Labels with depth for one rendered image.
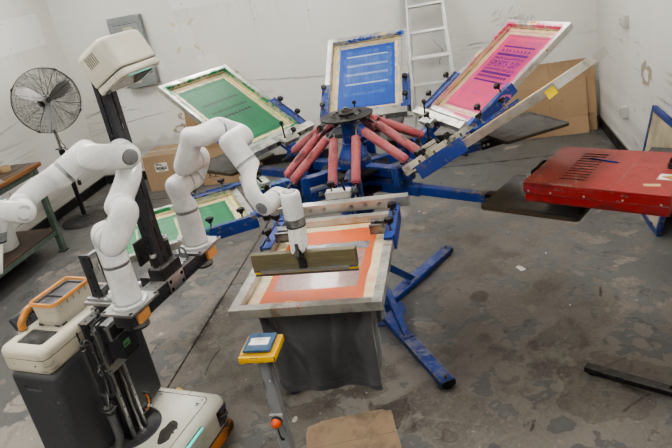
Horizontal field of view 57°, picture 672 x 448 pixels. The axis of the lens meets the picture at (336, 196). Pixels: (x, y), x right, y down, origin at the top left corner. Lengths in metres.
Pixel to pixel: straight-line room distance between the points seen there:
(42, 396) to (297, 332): 1.11
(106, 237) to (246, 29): 5.07
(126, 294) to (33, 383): 0.78
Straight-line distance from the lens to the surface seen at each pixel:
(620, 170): 2.82
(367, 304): 2.22
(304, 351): 2.51
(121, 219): 2.10
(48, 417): 3.00
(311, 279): 2.51
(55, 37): 7.91
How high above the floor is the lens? 2.14
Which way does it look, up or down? 21 degrees down
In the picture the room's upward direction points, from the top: 11 degrees counter-clockwise
